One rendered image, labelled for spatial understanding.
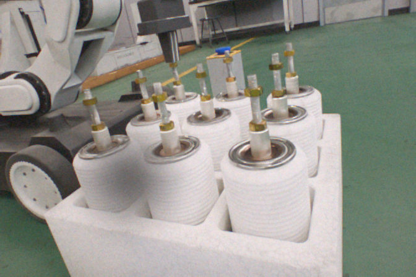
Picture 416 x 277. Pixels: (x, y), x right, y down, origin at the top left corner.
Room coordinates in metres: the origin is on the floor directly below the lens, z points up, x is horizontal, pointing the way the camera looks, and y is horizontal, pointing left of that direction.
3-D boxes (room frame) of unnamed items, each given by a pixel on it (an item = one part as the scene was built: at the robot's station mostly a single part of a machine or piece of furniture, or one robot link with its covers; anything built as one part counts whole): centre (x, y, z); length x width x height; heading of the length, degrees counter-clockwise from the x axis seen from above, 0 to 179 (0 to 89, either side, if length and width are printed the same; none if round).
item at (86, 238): (0.44, 0.01, 0.09); 0.39 x 0.39 x 0.18; 63
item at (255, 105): (0.28, -0.05, 0.30); 0.01 x 0.01 x 0.08
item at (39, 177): (0.61, 0.42, 0.10); 0.20 x 0.05 x 0.20; 65
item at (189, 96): (0.60, 0.06, 0.25); 0.08 x 0.08 x 0.01
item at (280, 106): (0.39, -0.10, 0.26); 0.02 x 0.02 x 0.03
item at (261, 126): (0.28, -0.05, 0.29); 0.02 x 0.02 x 0.01; 29
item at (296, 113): (0.39, -0.10, 0.25); 0.08 x 0.08 x 0.01
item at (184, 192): (0.34, 0.06, 0.16); 0.10 x 0.10 x 0.18
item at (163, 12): (0.60, 0.06, 0.45); 0.13 x 0.10 x 0.12; 139
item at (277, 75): (0.39, -0.10, 0.30); 0.01 x 0.01 x 0.08
